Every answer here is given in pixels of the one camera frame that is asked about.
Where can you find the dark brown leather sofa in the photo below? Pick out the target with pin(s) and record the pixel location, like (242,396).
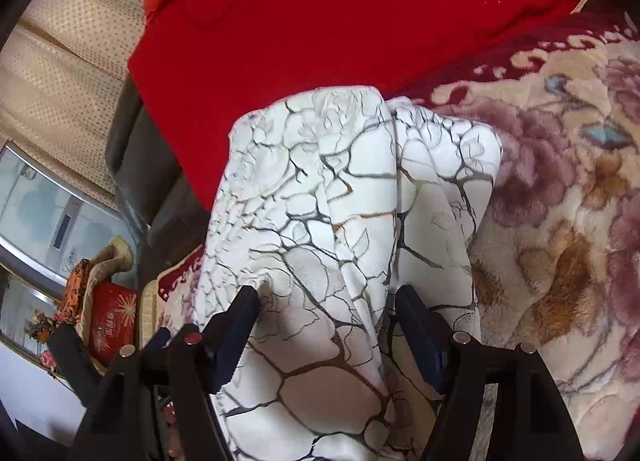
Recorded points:
(151,191)

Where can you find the floral red plush blanket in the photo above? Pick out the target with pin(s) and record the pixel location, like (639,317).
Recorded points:
(555,259)

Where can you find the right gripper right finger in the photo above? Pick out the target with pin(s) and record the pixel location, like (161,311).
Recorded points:
(531,421)

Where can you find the red gift box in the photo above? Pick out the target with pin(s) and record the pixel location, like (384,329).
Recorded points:
(113,319)

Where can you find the flower bouquet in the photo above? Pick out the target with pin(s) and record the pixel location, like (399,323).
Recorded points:
(40,328)

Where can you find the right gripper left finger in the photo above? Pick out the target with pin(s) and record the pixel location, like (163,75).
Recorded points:
(124,421)

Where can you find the beige fur-trimmed coat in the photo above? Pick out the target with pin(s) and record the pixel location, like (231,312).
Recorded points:
(115,257)

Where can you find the orange black patterned cloth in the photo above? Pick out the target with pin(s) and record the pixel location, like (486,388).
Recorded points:
(68,311)

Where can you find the silver refrigerator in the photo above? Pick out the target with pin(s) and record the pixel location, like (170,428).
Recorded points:
(47,226)

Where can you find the white crackle-print coat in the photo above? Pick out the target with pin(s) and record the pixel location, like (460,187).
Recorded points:
(331,201)

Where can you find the beige dotted curtain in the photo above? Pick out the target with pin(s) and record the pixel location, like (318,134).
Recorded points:
(63,68)

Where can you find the red folded quilt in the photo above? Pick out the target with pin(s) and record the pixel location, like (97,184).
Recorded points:
(201,64)

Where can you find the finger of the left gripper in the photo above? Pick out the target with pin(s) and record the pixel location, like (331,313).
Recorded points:
(72,358)

